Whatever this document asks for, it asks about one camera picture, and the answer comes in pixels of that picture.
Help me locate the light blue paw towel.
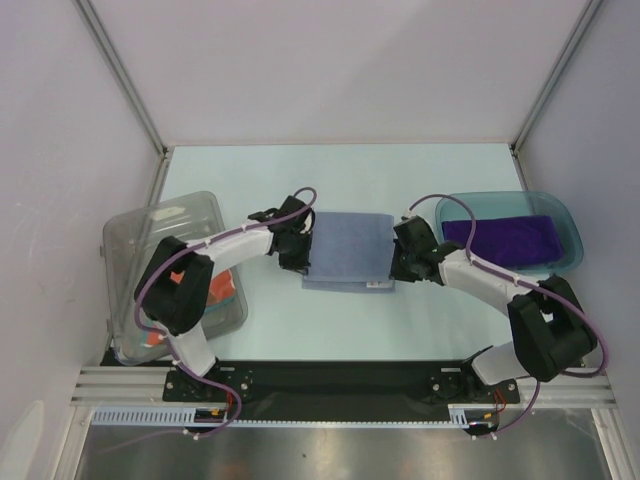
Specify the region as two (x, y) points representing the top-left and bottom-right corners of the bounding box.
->
(302, 212), (395, 294)

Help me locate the orange towel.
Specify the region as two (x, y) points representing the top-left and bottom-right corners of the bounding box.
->
(142, 270), (236, 348)

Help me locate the purple towel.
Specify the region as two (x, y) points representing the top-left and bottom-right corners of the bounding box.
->
(471, 215), (564, 269)

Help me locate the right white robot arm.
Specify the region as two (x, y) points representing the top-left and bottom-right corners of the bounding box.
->
(391, 216), (598, 402)

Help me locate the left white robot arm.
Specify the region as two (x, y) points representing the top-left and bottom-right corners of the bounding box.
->
(133, 187), (317, 400)

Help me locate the teal plastic tray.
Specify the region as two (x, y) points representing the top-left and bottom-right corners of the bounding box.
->
(435, 191), (584, 274)

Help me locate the clear plastic bin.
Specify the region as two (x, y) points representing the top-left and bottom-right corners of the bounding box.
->
(103, 191), (248, 366)

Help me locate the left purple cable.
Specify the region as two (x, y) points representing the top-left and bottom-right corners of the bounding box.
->
(135, 187), (320, 441)

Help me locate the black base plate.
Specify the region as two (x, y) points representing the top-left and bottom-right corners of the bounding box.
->
(102, 344), (584, 422)

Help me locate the white slotted cable duct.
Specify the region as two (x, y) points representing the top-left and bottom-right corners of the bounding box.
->
(92, 406), (470, 429)

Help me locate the aluminium front rail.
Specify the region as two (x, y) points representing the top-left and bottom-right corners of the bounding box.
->
(70, 366), (617, 409)

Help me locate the right aluminium frame post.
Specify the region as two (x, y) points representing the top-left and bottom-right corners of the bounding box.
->
(514, 0), (605, 151)

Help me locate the aluminium frame post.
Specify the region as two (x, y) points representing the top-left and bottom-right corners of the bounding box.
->
(74, 0), (169, 157)
(514, 0), (605, 151)

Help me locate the left aluminium frame post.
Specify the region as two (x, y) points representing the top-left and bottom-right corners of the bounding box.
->
(74, 0), (169, 157)

